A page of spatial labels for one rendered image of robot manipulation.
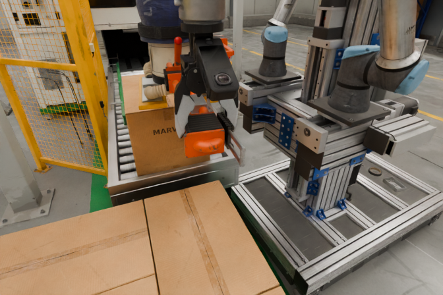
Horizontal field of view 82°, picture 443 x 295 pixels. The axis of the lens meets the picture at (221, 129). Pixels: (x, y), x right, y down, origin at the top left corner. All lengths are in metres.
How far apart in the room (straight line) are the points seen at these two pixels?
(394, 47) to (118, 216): 1.22
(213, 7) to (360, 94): 0.76
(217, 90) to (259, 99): 1.02
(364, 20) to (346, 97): 0.35
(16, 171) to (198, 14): 1.96
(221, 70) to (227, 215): 0.91
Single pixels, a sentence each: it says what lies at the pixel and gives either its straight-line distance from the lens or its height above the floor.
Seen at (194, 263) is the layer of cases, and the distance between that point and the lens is 1.09.
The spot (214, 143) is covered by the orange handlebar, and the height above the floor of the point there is 1.21.
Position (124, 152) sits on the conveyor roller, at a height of 0.54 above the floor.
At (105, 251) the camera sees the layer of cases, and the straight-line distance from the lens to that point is 1.20.
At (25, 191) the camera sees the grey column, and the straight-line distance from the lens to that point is 2.32.
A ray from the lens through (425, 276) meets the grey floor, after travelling 2.05.
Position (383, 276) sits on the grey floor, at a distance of 1.93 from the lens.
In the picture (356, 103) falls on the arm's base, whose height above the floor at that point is 1.07.
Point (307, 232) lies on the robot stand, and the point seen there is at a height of 0.21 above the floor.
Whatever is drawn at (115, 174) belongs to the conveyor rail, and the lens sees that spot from 1.46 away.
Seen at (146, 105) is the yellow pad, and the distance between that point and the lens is 0.94.
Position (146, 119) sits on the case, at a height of 0.90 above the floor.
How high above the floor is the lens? 1.45
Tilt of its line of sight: 29 degrees down
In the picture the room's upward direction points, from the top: straight up
